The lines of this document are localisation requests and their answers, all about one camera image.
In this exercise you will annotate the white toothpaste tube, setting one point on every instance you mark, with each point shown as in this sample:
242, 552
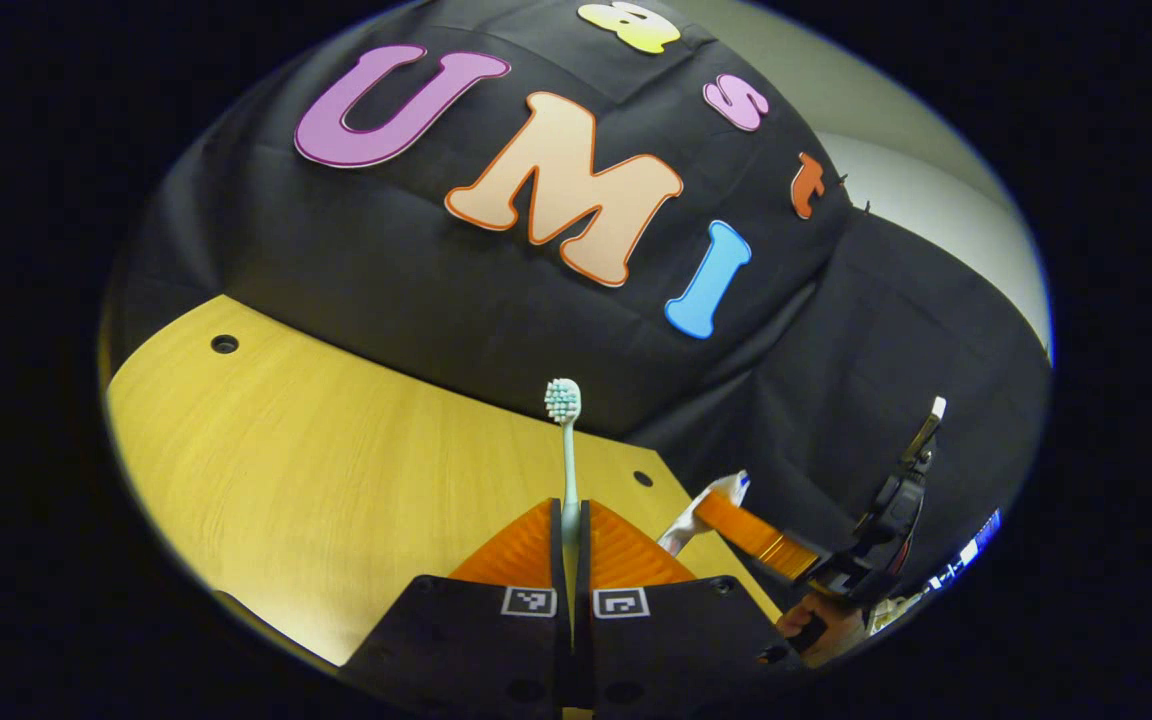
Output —
711, 495

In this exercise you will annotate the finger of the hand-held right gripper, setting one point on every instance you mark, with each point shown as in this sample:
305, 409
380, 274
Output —
756, 535

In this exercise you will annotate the light blue toothbrush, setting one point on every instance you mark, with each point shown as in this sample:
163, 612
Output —
568, 460

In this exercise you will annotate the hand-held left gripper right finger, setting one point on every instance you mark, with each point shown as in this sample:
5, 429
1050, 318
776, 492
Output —
586, 560

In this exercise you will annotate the black backdrop cloth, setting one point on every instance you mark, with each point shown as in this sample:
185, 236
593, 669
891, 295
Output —
416, 280

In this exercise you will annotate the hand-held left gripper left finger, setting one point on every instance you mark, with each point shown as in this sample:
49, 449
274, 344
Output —
556, 560

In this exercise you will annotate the wooden desktop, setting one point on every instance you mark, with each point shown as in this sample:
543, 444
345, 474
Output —
316, 480

